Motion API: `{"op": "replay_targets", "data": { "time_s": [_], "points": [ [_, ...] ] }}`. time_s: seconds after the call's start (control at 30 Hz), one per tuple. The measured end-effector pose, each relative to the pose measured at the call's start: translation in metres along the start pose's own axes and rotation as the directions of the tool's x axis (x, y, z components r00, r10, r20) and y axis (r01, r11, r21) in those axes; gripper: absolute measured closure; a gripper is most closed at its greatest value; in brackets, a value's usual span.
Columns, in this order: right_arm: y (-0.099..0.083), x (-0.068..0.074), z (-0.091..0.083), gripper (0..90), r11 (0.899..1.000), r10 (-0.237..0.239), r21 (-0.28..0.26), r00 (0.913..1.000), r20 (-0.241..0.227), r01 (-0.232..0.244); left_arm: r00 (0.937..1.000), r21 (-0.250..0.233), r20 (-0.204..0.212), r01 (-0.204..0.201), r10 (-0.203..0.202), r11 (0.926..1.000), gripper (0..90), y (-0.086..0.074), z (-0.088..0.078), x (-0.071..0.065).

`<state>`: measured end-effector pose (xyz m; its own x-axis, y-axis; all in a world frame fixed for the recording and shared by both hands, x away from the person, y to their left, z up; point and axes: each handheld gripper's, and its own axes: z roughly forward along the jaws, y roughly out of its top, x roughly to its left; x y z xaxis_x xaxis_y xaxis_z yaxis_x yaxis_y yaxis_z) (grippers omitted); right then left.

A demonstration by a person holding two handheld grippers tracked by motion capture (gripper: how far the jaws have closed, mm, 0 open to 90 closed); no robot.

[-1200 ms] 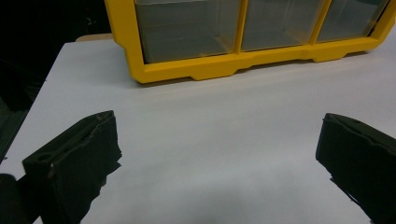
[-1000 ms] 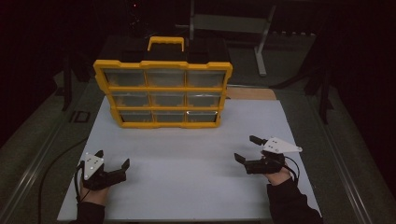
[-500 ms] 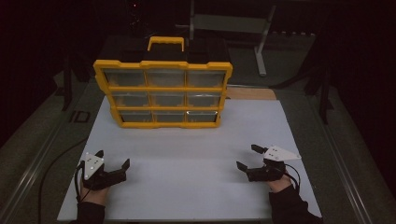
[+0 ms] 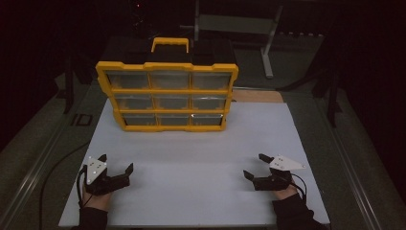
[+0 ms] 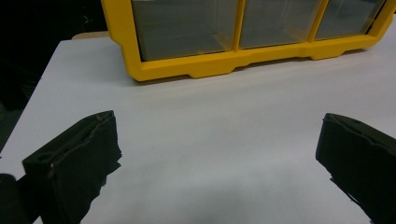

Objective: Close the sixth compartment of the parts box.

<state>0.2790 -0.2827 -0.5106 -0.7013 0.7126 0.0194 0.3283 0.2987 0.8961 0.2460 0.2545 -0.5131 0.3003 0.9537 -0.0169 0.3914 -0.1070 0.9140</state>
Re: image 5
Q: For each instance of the yellow plastic organizer cabinet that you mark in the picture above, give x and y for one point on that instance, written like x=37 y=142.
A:
x=186 y=67

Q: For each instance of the clear plastic drawer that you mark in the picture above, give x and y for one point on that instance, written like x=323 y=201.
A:
x=345 y=18

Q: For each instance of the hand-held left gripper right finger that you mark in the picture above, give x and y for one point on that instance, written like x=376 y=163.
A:
x=364 y=161

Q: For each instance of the wooden board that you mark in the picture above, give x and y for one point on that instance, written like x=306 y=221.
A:
x=91 y=34

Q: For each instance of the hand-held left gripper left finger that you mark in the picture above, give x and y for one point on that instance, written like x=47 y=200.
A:
x=71 y=161

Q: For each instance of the set of clear cabinet drawers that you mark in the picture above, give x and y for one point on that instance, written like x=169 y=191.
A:
x=186 y=28

